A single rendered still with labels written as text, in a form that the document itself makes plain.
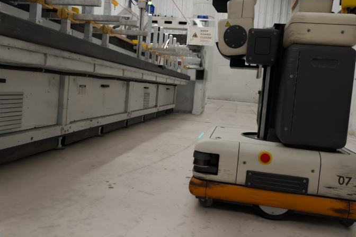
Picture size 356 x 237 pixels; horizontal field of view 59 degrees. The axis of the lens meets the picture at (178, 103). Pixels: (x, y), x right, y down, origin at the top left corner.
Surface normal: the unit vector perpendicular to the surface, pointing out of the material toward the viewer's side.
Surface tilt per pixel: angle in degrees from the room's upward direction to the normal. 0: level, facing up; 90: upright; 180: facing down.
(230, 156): 90
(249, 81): 90
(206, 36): 90
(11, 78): 90
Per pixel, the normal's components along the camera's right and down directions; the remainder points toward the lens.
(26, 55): 0.98, 0.10
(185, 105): -0.18, 0.04
